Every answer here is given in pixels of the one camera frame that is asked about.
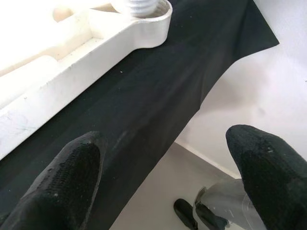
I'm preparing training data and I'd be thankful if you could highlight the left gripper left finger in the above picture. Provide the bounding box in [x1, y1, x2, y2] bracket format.
[0, 130, 106, 230]

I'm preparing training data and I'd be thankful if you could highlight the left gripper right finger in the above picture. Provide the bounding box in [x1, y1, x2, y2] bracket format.
[225, 124, 307, 230]

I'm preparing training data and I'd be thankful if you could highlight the cream plastic table top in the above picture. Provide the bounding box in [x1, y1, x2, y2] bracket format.
[0, 0, 173, 161]

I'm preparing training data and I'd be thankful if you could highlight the black tablecloth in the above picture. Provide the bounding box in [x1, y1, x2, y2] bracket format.
[0, 0, 281, 230]

